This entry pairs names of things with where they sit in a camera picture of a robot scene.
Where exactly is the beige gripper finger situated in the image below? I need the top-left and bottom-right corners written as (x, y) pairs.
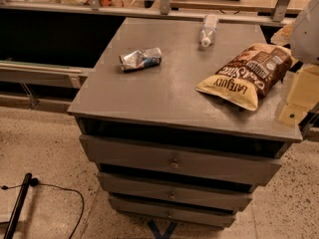
top-left (278, 64), bottom-right (319, 126)

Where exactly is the clear plastic water bottle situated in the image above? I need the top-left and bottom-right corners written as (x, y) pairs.
top-left (199, 15), bottom-right (219, 48)

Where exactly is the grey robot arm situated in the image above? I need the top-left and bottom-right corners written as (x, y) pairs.
top-left (279, 0), bottom-right (319, 126)

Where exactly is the brown yellow chip bag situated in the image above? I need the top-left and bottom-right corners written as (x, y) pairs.
top-left (195, 43), bottom-right (294, 112)

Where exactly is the grey drawer cabinet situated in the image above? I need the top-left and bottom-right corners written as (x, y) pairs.
top-left (69, 18), bottom-right (302, 216)

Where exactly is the crushed silver blue can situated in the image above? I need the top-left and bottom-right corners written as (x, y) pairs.
top-left (119, 48), bottom-right (161, 72)

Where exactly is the bottom grey drawer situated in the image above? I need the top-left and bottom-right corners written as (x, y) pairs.
top-left (109, 195), bottom-right (235, 228)

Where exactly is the grey drawer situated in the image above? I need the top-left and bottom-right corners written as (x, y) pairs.
top-left (97, 172), bottom-right (252, 212)
top-left (80, 134), bottom-right (281, 185)
top-left (109, 195), bottom-right (235, 228)

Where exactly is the top grey drawer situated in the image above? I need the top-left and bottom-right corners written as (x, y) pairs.
top-left (80, 134), bottom-right (281, 185)

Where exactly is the middle grey drawer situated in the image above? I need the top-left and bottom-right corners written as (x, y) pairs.
top-left (97, 172), bottom-right (252, 212)

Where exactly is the blue tape floor marker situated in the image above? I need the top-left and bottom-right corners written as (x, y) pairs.
top-left (147, 219), bottom-right (178, 239)

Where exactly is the black pole on floor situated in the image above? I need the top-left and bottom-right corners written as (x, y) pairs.
top-left (4, 173), bottom-right (32, 239)

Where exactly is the grey metal railing frame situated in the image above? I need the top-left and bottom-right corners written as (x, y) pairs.
top-left (0, 0), bottom-right (310, 26)

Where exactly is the black floor cable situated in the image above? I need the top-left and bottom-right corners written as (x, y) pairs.
top-left (0, 177), bottom-right (86, 239)

